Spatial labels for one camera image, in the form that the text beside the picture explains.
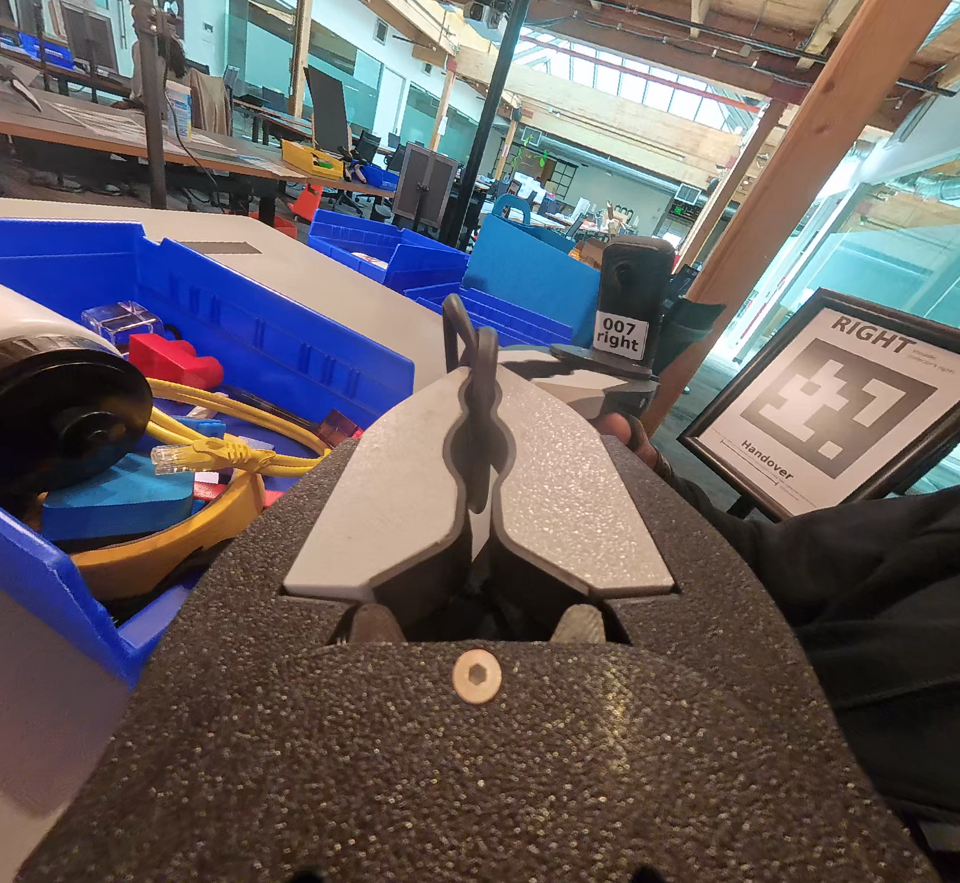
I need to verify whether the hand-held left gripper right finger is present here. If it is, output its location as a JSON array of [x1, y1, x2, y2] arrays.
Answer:
[[486, 371, 676, 638]]

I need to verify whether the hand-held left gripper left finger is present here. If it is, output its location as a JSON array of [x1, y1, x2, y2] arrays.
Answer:
[[282, 365, 487, 638]]

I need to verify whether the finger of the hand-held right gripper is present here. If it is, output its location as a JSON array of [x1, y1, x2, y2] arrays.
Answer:
[[496, 349, 601, 382], [525, 375, 609, 428]]

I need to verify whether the black cable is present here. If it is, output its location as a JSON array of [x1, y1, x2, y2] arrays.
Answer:
[[441, 292, 502, 513]]

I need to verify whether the yellow ethernet cable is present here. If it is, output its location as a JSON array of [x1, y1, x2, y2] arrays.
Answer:
[[146, 378, 331, 479]]

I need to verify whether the blue plastic bin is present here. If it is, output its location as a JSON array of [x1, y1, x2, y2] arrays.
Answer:
[[403, 283, 575, 348], [307, 208, 472, 293], [0, 217, 416, 689]]

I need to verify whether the white bottle with black lid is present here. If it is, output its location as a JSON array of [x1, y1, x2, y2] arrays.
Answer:
[[0, 285, 155, 517]]

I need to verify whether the person's right hand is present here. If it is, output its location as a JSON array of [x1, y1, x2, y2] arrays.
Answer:
[[594, 412, 678, 481]]

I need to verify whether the blue fabric tote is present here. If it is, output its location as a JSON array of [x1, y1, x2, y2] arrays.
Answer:
[[461, 194, 610, 348]]

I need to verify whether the red transparent cube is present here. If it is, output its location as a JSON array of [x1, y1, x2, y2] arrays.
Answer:
[[315, 409, 365, 449]]

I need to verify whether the grey panel on stand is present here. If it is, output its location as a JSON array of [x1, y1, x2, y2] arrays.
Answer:
[[392, 142, 460, 230]]

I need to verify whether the framed marker sign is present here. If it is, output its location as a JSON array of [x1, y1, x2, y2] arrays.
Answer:
[[677, 288, 960, 522]]

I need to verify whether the yellow tape roll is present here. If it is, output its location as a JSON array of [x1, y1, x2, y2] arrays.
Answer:
[[71, 470, 267, 603]]

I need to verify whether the black floor pole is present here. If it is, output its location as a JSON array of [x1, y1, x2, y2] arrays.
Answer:
[[442, 0, 556, 247]]

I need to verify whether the red block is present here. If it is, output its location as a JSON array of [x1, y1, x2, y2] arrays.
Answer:
[[127, 333, 225, 391]]

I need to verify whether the light blue foam piece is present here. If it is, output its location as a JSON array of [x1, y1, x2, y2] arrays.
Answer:
[[41, 451, 226, 543]]

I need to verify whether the yellow bin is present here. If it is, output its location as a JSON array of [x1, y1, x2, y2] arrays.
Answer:
[[281, 139, 346, 181]]

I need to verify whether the clear acrylic cube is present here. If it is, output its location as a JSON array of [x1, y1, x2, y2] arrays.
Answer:
[[81, 301, 165, 352]]

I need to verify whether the black monitor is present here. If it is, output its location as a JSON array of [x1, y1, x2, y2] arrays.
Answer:
[[303, 65, 354, 153]]

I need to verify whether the black light stand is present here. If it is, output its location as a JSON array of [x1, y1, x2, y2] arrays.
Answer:
[[131, 0, 170, 211]]

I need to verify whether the wooden desk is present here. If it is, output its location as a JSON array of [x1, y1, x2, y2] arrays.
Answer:
[[0, 84, 399, 224]]

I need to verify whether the wooden post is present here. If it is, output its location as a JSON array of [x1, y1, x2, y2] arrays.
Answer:
[[641, 0, 960, 434]]

